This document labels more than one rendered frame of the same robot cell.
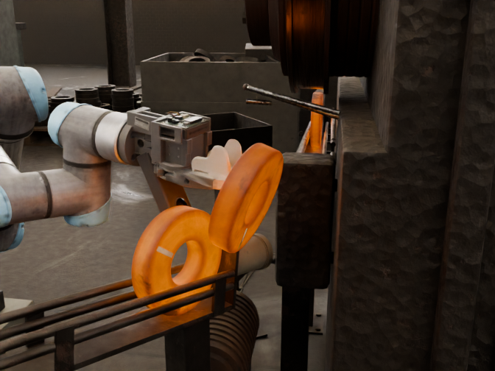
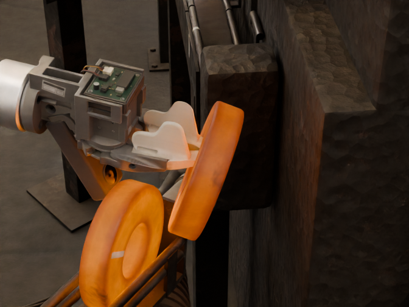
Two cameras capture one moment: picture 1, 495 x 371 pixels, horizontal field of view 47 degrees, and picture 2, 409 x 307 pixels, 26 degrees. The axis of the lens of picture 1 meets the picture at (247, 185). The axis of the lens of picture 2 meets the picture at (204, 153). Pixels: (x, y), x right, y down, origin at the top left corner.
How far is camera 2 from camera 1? 0.40 m
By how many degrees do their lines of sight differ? 23
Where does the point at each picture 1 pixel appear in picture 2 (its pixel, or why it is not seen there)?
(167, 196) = (94, 169)
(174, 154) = (108, 129)
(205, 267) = (150, 244)
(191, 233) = (138, 218)
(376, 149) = (361, 105)
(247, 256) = not seen: hidden behind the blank
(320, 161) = (261, 66)
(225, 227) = (196, 226)
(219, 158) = (172, 136)
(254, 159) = (223, 142)
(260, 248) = not seen: hidden behind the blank
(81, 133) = not seen: outside the picture
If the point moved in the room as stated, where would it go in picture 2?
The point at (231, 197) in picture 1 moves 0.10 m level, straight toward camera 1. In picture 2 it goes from (204, 195) to (233, 261)
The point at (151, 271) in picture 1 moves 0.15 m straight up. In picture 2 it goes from (107, 282) to (97, 172)
